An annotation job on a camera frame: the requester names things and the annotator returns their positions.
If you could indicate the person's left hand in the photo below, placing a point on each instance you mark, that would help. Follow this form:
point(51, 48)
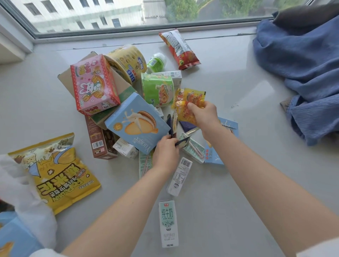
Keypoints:
point(165, 156)

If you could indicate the person's right hand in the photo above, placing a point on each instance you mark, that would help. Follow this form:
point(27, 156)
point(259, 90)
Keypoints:
point(206, 116)

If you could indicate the person's left thumb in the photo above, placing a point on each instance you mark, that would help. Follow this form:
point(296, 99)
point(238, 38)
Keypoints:
point(176, 146)

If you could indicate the person's right fingers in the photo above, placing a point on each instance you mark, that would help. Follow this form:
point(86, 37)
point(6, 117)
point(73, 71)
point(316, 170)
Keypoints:
point(196, 105)

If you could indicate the navy snack packet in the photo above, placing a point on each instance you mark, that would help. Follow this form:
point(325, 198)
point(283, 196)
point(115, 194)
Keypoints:
point(187, 126)
point(182, 142)

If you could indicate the yellow orange snack packet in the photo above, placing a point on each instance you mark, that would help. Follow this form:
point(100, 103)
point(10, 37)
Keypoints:
point(188, 102)

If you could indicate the person's left forearm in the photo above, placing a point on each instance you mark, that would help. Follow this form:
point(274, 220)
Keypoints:
point(124, 211)

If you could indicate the person's right forearm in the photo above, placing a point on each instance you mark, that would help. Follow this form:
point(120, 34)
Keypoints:
point(264, 190)

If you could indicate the pale green milk carton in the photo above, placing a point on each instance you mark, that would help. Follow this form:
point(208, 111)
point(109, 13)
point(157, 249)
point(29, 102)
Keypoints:
point(196, 151)
point(145, 164)

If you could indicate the white carton with barcode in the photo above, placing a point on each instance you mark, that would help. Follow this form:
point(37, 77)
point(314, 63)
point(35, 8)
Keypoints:
point(180, 176)

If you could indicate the white carton with green edge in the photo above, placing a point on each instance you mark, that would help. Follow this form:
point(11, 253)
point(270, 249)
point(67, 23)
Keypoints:
point(173, 75)

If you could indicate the light blue snack packet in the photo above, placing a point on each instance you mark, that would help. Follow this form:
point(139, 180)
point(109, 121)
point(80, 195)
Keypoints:
point(213, 156)

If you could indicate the green biscuit box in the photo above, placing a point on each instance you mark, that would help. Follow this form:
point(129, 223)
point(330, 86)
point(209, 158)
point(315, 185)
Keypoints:
point(156, 90)

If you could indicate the light blue biscuit box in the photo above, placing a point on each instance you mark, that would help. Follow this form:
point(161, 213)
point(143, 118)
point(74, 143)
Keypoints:
point(135, 121)

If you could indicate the small white milk carton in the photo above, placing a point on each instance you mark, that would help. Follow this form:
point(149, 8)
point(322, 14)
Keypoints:
point(124, 148)

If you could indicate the red snack packet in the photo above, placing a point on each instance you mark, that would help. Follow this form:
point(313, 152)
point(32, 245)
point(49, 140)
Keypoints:
point(178, 50)

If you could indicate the green white drink bottle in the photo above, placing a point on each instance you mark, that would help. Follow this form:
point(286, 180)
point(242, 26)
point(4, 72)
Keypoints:
point(156, 62)

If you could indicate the brown chocolate biscuit box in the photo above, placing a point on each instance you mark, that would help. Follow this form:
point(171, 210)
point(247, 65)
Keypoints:
point(99, 141)

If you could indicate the white milk carton green label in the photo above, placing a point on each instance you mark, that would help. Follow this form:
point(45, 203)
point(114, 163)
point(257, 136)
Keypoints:
point(168, 223)

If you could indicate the brown cardboard box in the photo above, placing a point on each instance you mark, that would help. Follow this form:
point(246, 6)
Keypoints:
point(120, 82)

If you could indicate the yellow instant noodle cup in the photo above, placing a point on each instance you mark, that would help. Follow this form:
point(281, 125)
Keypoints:
point(128, 62)

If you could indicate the pink rabbit biscuit box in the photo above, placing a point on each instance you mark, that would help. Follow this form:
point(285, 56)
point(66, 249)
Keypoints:
point(94, 84)

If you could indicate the blue cloth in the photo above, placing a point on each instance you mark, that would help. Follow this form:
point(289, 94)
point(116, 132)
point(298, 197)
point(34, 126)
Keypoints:
point(304, 71)

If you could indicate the yellow popcorn bag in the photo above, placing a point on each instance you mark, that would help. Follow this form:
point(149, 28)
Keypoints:
point(58, 174)

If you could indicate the dark grey cloth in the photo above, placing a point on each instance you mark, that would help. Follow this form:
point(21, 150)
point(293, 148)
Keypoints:
point(304, 14)

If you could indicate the white fluffy garment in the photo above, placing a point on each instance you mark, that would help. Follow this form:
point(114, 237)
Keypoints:
point(29, 206)

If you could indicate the white sleeve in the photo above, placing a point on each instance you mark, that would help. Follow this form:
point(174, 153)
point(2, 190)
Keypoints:
point(320, 249)

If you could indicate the window frame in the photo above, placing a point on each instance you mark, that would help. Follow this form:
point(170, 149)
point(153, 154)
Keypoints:
point(119, 33)

